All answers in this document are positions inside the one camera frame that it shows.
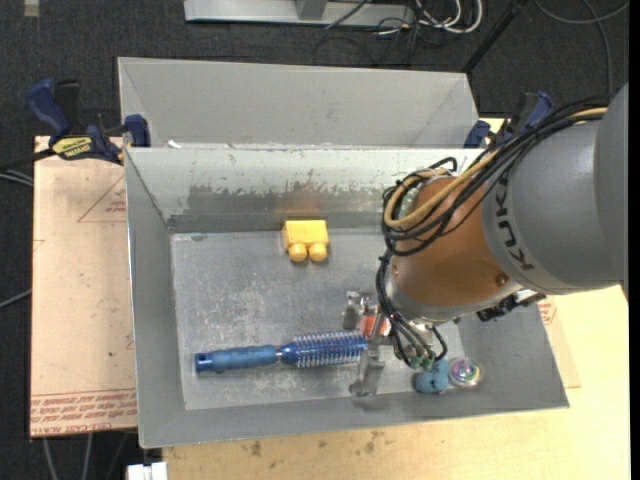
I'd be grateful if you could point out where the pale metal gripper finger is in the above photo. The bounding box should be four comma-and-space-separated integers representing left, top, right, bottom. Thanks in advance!
348, 346, 387, 398
342, 290, 378, 331

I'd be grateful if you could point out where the blue soft toy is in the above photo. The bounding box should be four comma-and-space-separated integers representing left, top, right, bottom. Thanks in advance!
411, 358, 450, 396

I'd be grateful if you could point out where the blue round hairbrush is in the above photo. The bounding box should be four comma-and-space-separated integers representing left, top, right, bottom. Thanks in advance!
193, 329, 372, 376

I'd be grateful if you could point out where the yellow toy building block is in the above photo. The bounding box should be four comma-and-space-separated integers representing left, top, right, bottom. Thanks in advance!
280, 218, 331, 264

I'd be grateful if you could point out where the iridescent spinning top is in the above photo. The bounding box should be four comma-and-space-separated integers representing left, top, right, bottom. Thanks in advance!
447, 356, 486, 390

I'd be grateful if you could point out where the grey metal bin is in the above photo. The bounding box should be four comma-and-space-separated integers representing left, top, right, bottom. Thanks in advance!
117, 56, 571, 450

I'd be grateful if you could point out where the black cylinder on white bracket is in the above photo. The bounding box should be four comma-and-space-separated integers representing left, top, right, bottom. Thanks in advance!
476, 289, 547, 323

